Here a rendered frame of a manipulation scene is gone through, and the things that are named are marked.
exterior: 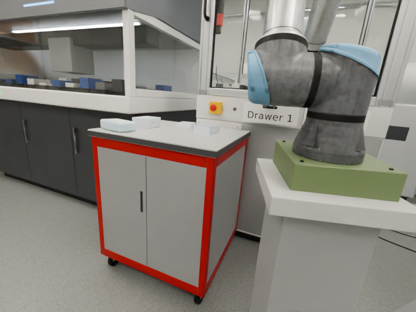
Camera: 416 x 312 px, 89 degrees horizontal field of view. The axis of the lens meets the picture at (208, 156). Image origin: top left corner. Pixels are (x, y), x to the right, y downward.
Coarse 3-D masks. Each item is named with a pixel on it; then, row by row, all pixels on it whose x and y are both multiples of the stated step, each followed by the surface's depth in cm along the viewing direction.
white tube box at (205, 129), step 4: (200, 124) 109; (204, 124) 112; (208, 124) 112; (212, 124) 112; (216, 124) 112; (196, 128) 103; (200, 128) 102; (204, 128) 101; (208, 128) 101; (212, 128) 104; (216, 128) 108; (196, 132) 104; (200, 132) 103; (204, 132) 102; (208, 132) 101; (212, 132) 104; (216, 132) 109
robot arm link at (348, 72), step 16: (320, 48) 45; (336, 48) 41; (352, 48) 39; (368, 48) 39; (320, 64) 42; (336, 64) 41; (352, 64) 40; (368, 64) 39; (320, 80) 42; (336, 80) 41; (352, 80) 41; (368, 80) 41; (320, 96) 43; (336, 96) 42; (352, 96) 41; (368, 96) 42; (320, 112) 45; (336, 112) 43; (352, 112) 42
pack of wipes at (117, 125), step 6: (102, 120) 97; (108, 120) 95; (114, 120) 96; (120, 120) 97; (126, 120) 99; (102, 126) 98; (108, 126) 94; (114, 126) 92; (120, 126) 91; (126, 126) 93; (132, 126) 96
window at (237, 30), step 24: (240, 0) 115; (264, 0) 111; (312, 0) 103; (360, 0) 97; (384, 0) 94; (216, 24) 123; (240, 24) 118; (336, 24) 102; (360, 24) 99; (384, 24) 96; (216, 48) 126; (240, 48) 121; (384, 48) 97; (216, 72) 129; (240, 72) 124
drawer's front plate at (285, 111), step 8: (248, 104) 117; (256, 104) 115; (256, 112) 116; (264, 112) 115; (272, 112) 113; (280, 112) 112; (288, 112) 110; (296, 112) 109; (248, 120) 119; (256, 120) 117; (264, 120) 116; (272, 120) 114; (280, 120) 113; (288, 120) 111; (296, 120) 110
